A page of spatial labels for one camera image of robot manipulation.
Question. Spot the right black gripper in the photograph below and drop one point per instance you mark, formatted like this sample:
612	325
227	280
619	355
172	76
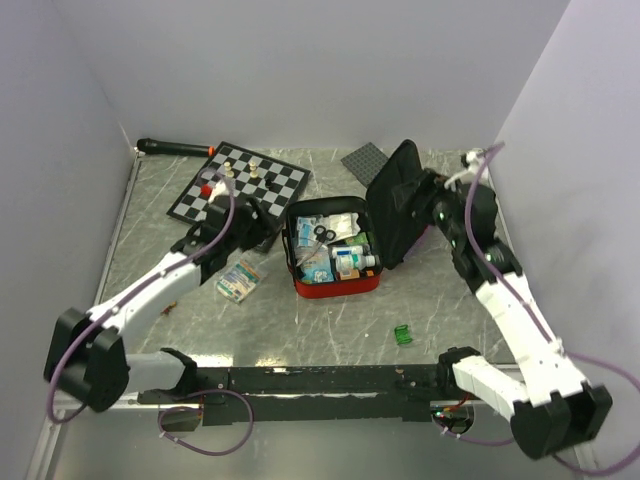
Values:
434	185

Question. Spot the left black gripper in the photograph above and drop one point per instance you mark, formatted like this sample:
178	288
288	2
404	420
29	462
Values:
263	225

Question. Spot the black handled scissors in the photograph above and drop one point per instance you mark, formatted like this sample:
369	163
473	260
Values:
323	237

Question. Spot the blue cotton swab bag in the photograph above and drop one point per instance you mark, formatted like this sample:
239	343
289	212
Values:
317	269

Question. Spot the red black medicine bag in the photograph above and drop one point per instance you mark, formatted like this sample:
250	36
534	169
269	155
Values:
391	233

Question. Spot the white blue mask packet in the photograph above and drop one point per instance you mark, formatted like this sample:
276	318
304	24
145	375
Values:
345	224

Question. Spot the small green box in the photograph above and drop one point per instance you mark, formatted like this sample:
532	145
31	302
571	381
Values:
358	240

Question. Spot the white medicine bottle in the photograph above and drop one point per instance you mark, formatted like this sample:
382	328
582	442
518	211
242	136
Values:
355	262

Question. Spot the brown medicine bottle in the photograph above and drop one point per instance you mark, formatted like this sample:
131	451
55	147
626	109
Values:
354	274

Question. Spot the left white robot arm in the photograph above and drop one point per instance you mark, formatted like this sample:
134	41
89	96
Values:
87	357

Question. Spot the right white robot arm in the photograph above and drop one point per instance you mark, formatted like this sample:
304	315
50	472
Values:
553	406

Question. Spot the black white chessboard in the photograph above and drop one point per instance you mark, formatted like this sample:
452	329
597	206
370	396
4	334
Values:
289	183

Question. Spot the white chess piece right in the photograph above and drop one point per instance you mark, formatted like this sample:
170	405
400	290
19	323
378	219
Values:
253	171

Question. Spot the white chess piece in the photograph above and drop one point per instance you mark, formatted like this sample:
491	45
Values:
253	171
228	170

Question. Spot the white chess piece left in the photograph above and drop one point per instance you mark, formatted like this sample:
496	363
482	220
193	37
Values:
228	170

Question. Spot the grey lego baseplate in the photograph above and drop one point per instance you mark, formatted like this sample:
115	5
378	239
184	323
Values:
365	163

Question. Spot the red yellow toy block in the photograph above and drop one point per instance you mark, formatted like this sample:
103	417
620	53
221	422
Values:
169	308

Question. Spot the black microphone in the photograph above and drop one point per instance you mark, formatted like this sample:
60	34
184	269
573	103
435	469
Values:
150	146

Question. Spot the green plastic clip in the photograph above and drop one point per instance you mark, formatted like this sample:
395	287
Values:
402	335

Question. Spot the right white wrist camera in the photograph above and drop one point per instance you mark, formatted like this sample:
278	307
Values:
471	161

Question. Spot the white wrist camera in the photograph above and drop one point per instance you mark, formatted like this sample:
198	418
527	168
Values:
471	161
209	192

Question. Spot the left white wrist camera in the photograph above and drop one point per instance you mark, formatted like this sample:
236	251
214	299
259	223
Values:
209	192

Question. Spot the black mounting rail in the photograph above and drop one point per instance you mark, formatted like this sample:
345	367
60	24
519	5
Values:
308	393

